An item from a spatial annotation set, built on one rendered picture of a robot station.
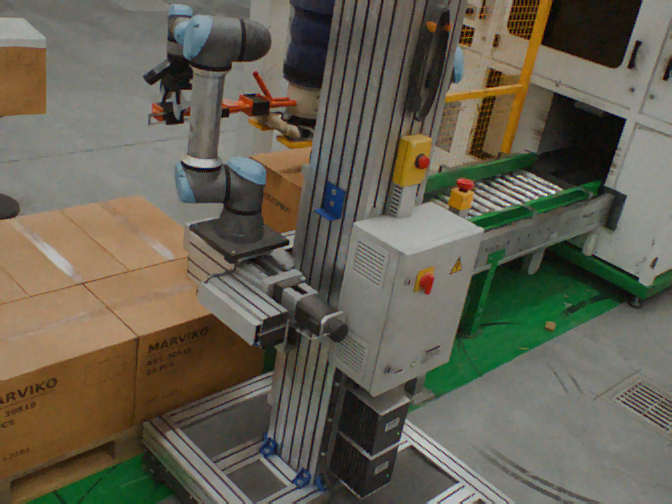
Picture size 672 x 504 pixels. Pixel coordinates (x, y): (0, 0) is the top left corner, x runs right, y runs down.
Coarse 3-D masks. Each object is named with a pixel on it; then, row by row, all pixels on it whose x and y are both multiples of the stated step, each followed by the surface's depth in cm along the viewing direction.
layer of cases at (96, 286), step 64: (0, 256) 307; (64, 256) 315; (128, 256) 323; (0, 320) 272; (64, 320) 277; (128, 320) 284; (192, 320) 291; (0, 384) 246; (64, 384) 263; (128, 384) 283; (192, 384) 306; (0, 448) 257; (64, 448) 276
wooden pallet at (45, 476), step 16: (128, 432) 293; (80, 448) 281; (96, 448) 299; (112, 448) 294; (128, 448) 297; (48, 464) 273; (64, 464) 289; (80, 464) 291; (96, 464) 292; (112, 464) 295; (0, 480) 262; (16, 480) 279; (32, 480) 280; (48, 480) 281; (64, 480) 283; (0, 496) 265; (16, 496) 273; (32, 496) 275
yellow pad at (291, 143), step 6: (306, 132) 302; (276, 138) 301; (282, 138) 299; (288, 138) 300; (300, 138) 301; (306, 138) 302; (312, 138) 303; (288, 144) 296; (294, 144) 296; (300, 144) 298; (306, 144) 299
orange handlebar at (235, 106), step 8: (224, 104) 285; (232, 104) 286; (240, 104) 291; (272, 104) 296; (280, 104) 298; (288, 104) 300; (296, 104) 303; (152, 112) 269; (184, 112) 273; (232, 112) 286
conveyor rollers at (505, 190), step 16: (496, 176) 472; (512, 176) 482; (528, 176) 485; (432, 192) 437; (448, 192) 440; (480, 192) 447; (496, 192) 451; (512, 192) 454; (528, 192) 457; (544, 192) 461; (480, 208) 427; (496, 208) 430
